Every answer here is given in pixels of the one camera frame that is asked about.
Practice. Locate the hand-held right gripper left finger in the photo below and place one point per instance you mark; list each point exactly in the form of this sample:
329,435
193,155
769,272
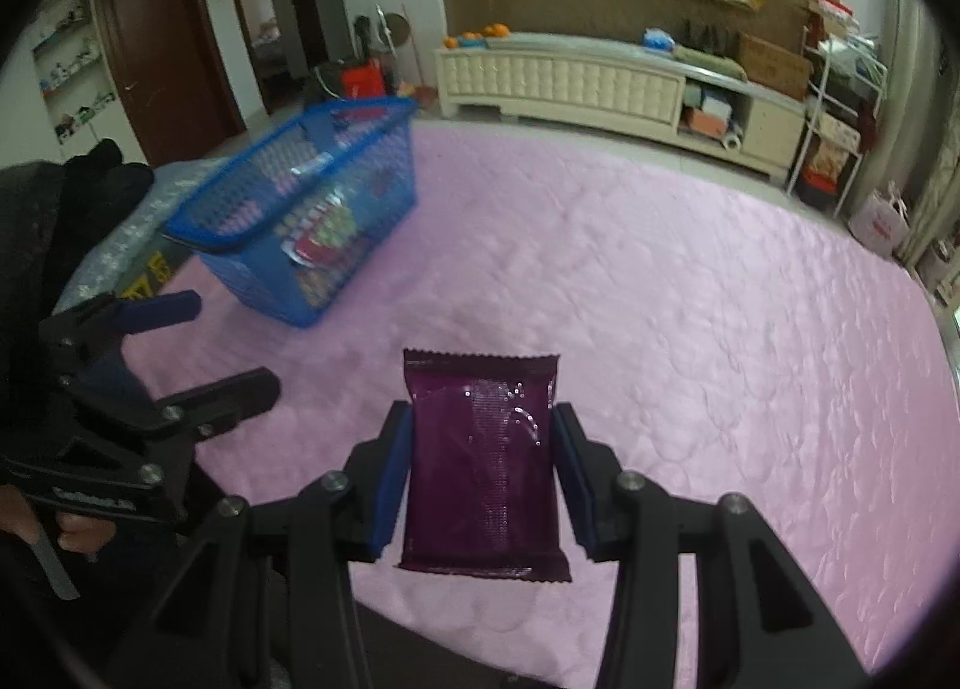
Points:
396,486

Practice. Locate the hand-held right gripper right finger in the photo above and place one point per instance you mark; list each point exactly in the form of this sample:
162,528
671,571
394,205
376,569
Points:
574,486

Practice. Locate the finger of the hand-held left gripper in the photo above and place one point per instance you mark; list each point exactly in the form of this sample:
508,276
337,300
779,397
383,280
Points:
232,396
161,310

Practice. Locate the purple snack packet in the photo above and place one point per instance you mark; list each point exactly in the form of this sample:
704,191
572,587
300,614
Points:
480,464

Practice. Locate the blue plastic basket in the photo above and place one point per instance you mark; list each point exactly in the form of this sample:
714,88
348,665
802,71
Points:
225,239

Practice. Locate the red snack bag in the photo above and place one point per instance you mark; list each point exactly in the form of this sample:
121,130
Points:
322,235

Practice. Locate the person's left hand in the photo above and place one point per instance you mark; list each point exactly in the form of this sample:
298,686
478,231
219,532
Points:
79,531

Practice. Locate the grey patterned blanket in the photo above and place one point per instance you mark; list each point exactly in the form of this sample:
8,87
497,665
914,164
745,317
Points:
135,231

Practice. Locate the dark cloth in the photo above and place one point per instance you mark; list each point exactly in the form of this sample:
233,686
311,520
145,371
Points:
90,186

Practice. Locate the pink tablecloth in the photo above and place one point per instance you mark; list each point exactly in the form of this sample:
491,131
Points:
675,321

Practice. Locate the brown wooden door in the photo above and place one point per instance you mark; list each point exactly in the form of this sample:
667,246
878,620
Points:
165,44

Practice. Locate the black backpack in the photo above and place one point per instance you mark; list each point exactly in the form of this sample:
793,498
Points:
326,87

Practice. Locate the white tape roll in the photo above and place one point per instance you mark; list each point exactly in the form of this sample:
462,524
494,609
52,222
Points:
731,140

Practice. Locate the pink box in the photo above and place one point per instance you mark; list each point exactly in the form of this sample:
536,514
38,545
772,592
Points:
705,122

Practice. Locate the white TV cabinet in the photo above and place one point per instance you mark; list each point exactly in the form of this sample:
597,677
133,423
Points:
562,85

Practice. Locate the white shopping bag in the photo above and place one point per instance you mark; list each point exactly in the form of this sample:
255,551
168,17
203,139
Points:
881,222

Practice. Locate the teal box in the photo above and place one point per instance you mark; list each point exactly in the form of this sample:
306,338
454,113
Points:
714,105

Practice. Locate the blue dish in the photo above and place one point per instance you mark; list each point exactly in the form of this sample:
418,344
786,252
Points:
472,43

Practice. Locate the green folded cloth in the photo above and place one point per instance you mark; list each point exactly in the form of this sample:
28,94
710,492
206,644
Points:
709,64

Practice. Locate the white shelf rack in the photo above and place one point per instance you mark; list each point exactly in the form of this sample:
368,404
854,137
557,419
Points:
817,104

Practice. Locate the blue tissue box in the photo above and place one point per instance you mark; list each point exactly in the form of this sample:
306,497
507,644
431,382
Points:
660,38

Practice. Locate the cardboard box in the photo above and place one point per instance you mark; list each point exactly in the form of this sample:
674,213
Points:
776,66

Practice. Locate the grey standing air conditioner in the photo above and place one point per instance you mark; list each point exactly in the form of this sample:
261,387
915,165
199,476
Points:
904,96

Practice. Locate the red and white box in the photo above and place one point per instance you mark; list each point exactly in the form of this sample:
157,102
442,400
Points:
832,11

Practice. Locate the white wall shelves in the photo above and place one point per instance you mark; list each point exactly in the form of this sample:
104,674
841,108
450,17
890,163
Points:
75,59

